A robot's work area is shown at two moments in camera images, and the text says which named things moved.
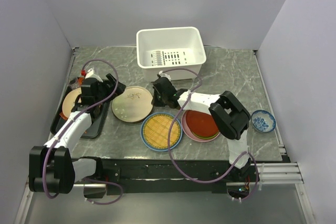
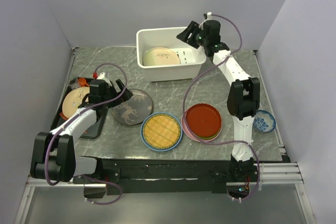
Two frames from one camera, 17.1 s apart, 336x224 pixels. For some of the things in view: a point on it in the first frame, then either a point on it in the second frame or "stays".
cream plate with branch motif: x=133 y=105 to x=160 y=55
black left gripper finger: x=111 y=78 to x=120 y=84
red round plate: x=201 y=123 stays
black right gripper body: x=158 y=100 to x=205 y=40
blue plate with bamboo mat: x=155 y=130 stays
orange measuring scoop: x=80 y=80 stays
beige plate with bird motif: x=70 y=100 stays
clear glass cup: x=73 y=83 stays
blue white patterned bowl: x=263 y=121 stays
